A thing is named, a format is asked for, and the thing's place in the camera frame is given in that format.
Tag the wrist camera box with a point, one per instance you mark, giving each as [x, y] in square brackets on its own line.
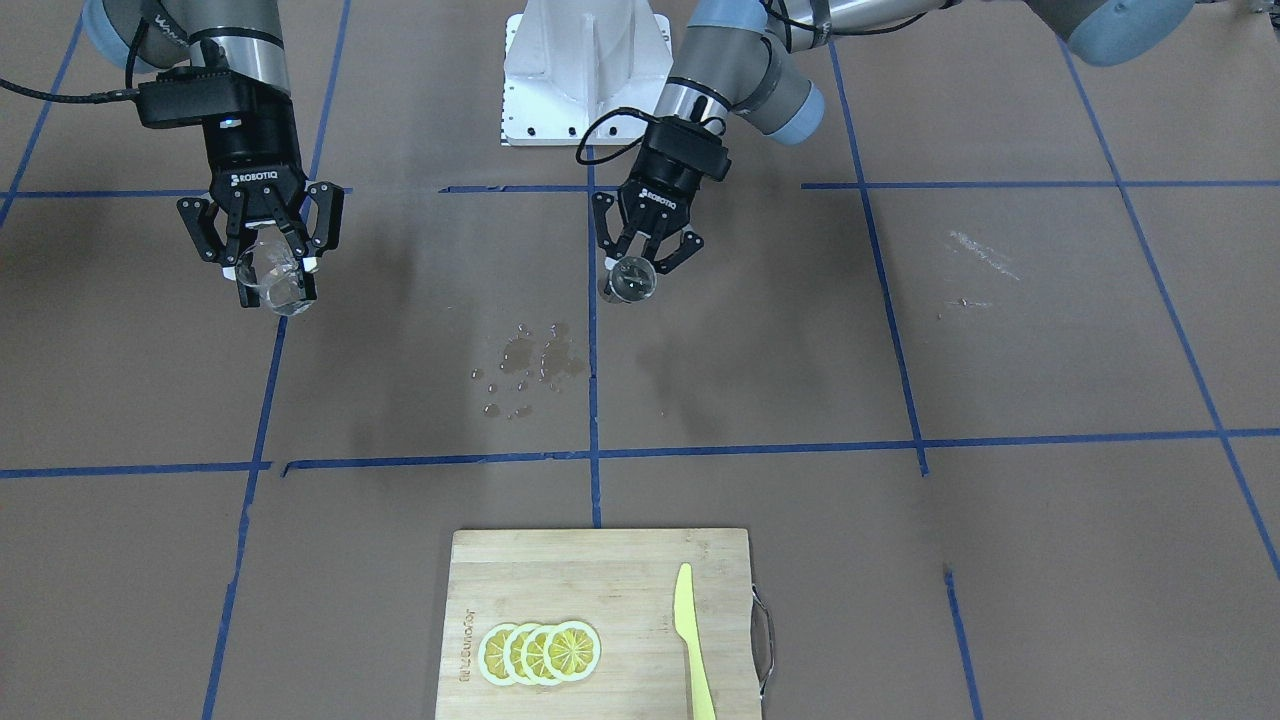
[694, 146]
[188, 96]

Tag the yellow plastic knife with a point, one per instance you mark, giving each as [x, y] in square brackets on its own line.
[686, 626]

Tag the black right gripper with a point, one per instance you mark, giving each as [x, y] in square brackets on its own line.
[254, 172]

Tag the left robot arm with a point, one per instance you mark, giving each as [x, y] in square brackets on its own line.
[737, 60]

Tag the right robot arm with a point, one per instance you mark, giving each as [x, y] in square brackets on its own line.
[220, 66]

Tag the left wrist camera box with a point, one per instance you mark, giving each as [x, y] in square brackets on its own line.
[694, 146]

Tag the steel double jigger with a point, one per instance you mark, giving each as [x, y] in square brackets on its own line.
[628, 280]

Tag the rear lemon slice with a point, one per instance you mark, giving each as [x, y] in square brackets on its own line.
[572, 651]

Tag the small glass beaker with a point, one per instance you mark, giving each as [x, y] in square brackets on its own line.
[269, 268]

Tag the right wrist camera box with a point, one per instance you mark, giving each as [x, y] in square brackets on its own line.
[188, 96]

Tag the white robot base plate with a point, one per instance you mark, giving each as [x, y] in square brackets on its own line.
[568, 63]

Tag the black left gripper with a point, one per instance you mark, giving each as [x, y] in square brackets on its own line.
[661, 186]

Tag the bamboo cutting board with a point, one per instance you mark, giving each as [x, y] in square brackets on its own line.
[507, 588]

